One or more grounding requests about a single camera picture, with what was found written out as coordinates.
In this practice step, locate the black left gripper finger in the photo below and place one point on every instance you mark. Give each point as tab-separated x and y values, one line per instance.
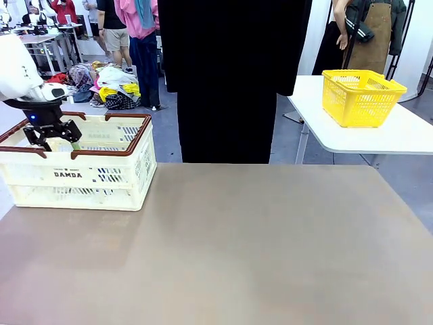
72	133
37	137

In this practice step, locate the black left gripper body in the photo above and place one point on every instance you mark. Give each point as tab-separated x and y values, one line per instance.
42	116

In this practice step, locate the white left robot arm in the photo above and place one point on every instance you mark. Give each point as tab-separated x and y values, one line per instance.
17	74

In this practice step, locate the cream plastic shopping basket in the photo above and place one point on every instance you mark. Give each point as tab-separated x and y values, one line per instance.
78	203

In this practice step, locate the yellow plastic basket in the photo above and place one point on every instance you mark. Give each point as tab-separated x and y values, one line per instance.
358	105

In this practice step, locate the pile of colourful clothes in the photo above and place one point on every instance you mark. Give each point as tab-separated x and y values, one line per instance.
108	84

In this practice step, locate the grey workbench table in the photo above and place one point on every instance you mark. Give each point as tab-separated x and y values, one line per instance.
44	39

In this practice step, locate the bystander in red top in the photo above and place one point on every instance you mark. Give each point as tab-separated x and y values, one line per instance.
66	11

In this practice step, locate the bystander in pink top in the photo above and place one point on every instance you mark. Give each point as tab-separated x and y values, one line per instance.
143	50

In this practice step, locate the bystander in black tee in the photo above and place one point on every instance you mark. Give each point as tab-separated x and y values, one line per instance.
113	20

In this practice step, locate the person in black shirt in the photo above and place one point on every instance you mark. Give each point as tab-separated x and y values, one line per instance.
230	67

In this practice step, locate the white partition panel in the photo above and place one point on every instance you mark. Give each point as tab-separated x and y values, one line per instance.
319	34

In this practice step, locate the black hanging garment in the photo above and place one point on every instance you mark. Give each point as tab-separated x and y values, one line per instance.
329	50

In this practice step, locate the white side table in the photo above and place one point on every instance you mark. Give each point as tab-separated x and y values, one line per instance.
372	139

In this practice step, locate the mannequin in dark striped jacket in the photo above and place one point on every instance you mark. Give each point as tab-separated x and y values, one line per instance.
358	30

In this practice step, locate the brown apron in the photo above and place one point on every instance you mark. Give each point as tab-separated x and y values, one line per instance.
370	44

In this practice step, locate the black tripod stand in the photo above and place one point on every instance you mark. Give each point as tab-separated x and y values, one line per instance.
397	50

